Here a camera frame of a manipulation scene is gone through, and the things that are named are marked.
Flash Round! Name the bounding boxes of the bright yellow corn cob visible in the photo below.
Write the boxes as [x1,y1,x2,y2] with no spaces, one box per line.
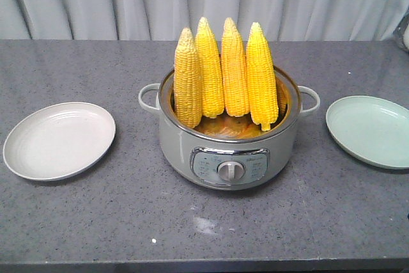
[246,22,279,131]

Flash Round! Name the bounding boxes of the white pleated curtain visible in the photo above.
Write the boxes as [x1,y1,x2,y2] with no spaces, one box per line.
[1,0,408,41]

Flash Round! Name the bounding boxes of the cream white plate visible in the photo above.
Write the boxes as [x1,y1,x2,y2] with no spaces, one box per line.
[3,102,116,181]

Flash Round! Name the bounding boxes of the green electric cooking pot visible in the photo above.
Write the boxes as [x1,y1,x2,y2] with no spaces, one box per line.
[138,67,320,191]

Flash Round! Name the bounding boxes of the light green plate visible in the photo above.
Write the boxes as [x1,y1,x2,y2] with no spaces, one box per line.
[325,95,408,169]

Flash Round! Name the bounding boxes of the pale yellow corn cob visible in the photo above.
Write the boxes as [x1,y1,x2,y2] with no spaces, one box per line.
[173,27,203,129]

